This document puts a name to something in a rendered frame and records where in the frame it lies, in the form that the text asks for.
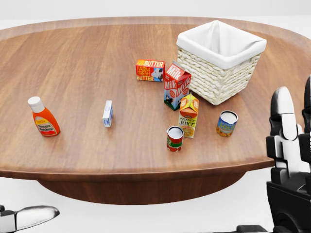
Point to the blue soup tin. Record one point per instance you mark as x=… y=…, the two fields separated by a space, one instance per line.
x=226 y=123

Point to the small white blue box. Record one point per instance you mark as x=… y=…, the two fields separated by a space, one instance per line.
x=107 y=114

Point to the orange ketchup bottle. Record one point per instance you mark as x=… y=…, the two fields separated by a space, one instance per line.
x=45 y=119

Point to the orange butter box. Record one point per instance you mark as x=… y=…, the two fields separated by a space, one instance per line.
x=150 y=71

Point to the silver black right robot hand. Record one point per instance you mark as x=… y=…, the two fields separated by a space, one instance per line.
x=286 y=155

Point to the white woven basket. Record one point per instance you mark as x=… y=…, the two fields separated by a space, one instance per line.
x=218 y=65

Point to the orange juice carton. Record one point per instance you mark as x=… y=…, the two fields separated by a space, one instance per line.
x=188 y=119

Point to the red milk carton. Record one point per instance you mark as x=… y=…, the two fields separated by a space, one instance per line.
x=175 y=87

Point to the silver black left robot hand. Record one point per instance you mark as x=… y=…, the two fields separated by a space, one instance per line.
x=29 y=217

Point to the red tomato tin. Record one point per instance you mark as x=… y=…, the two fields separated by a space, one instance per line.
x=175 y=139

